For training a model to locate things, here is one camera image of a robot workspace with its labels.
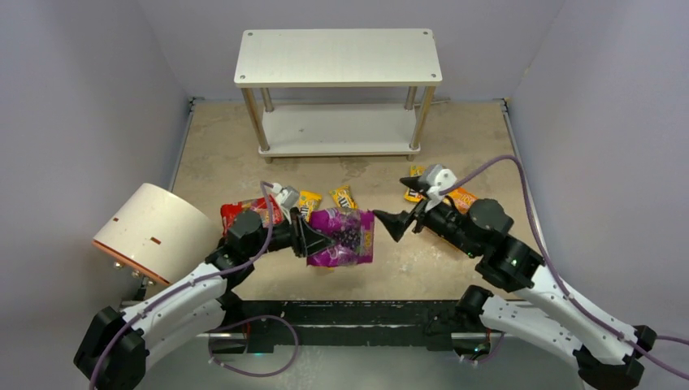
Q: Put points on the orange mango candy bag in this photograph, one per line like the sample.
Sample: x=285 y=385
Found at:
x=461 y=199

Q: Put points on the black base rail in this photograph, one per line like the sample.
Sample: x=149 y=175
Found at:
x=436 y=325

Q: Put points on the white two-tier shelf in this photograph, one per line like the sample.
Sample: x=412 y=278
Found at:
x=338 y=59

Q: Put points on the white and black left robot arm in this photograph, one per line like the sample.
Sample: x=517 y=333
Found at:
x=120 y=346

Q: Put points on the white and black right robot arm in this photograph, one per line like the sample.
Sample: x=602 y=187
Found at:
x=604 y=351

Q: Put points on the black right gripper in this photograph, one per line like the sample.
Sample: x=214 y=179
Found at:
x=419 y=214

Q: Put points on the white cylinder with copper rim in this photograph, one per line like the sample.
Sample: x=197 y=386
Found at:
x=159 y=235

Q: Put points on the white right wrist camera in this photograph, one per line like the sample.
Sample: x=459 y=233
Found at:
x=434 y=183

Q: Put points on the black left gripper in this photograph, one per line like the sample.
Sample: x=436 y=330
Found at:
x=296 y=232

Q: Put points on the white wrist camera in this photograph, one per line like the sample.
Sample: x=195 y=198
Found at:
x=286 y=198
x=434 y=183

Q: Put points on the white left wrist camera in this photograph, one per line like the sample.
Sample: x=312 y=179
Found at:
x=286 y=198

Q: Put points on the purple grape candy bag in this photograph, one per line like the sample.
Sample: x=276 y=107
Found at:
x=353 y=231

